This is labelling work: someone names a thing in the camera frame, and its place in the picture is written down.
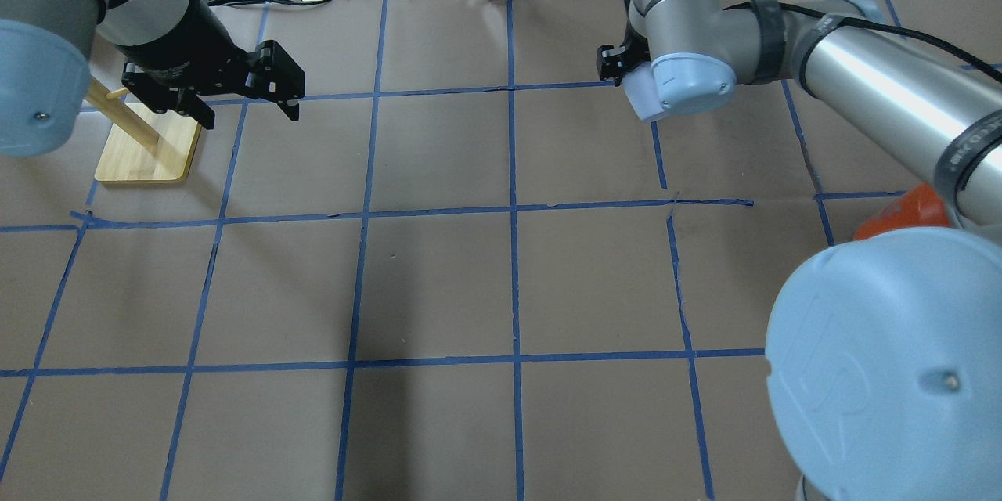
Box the orange bucket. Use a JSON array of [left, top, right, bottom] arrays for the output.
[[852, 184, 953, 241]]

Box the wooden cup tree stand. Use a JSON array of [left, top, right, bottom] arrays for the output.
[[85, 77, 201, 185]]

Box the light blue cup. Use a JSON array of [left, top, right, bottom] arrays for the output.
[[622, 61, 669, 122]]

